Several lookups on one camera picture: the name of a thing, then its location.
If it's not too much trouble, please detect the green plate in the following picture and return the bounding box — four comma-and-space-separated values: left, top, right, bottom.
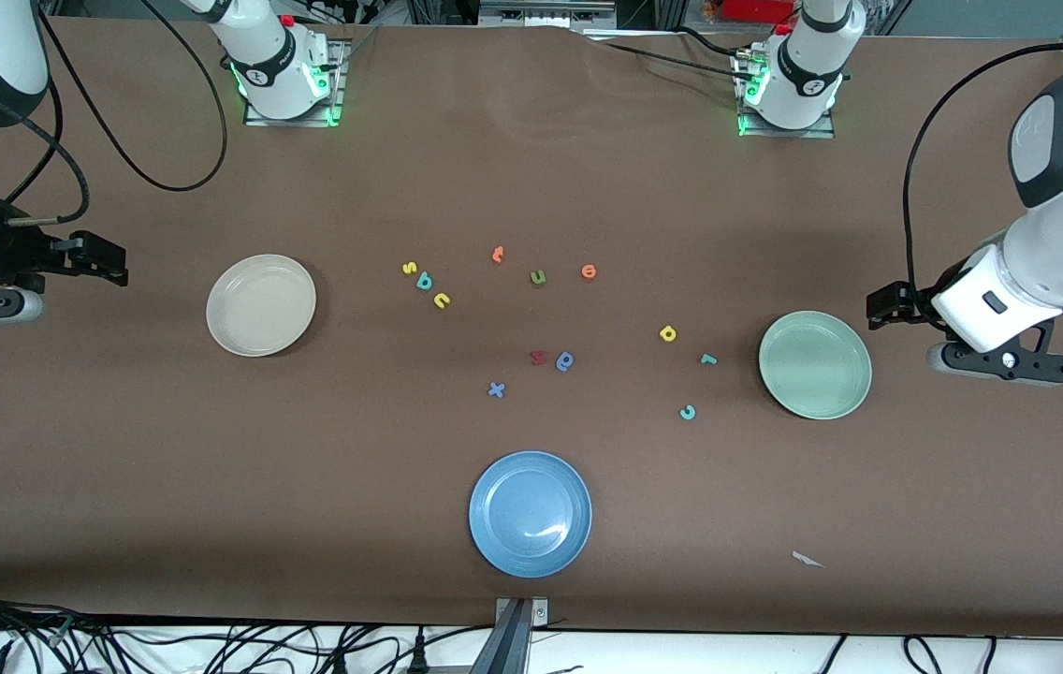
758, 311, 873, 420

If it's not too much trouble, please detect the beige brown plate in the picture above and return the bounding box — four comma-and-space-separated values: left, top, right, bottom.
206, 254, 317, 358

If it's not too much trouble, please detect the red box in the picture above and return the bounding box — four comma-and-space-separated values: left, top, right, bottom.
719, 0, 795, 25

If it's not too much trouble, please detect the brown table cover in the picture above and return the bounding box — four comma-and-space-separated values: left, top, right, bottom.
0, 14, 1063, 639

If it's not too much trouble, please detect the blue plate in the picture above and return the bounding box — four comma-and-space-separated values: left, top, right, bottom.
469, 451, 593, 579

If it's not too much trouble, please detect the grey metal box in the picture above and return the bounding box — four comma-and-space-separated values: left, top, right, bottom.
479, 0, 618, 28

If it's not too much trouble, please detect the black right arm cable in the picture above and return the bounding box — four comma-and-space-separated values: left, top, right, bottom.
6, 0, 229, 228

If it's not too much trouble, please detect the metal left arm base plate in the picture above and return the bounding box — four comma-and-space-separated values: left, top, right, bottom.
737, 51, 837, 139

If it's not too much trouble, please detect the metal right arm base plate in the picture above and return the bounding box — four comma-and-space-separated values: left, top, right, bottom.
243, 37, 346, 128

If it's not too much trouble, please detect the short black base cable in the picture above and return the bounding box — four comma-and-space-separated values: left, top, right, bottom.
677, 25, 750, 59

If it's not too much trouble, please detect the long black base cable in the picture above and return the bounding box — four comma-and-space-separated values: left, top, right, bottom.
588, 37, 759, 83

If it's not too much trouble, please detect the looped black floor cable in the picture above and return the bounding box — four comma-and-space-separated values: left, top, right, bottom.
903, 635, 946, 674

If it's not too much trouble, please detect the metal table edge bracket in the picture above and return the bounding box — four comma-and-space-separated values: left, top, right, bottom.
494, 597, 549, 674

